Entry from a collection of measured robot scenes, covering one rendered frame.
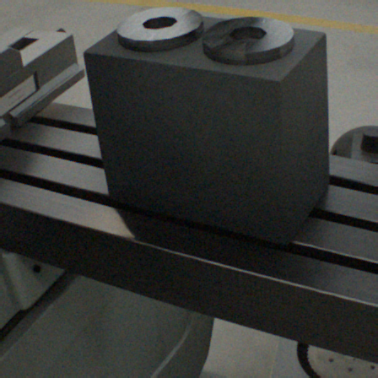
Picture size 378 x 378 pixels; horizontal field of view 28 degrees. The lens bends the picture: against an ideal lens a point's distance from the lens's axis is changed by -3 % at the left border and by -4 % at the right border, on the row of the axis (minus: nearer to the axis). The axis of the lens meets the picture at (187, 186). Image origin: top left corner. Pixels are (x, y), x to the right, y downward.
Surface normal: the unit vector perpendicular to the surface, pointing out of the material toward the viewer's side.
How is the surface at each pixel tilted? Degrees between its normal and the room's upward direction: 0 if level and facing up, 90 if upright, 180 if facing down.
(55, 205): 0
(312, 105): 90
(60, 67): 90
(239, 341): 0
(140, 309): 90
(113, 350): 90
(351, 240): 0
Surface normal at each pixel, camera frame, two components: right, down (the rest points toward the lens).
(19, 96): 0.86, 0.21
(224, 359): -0.11, -0.82
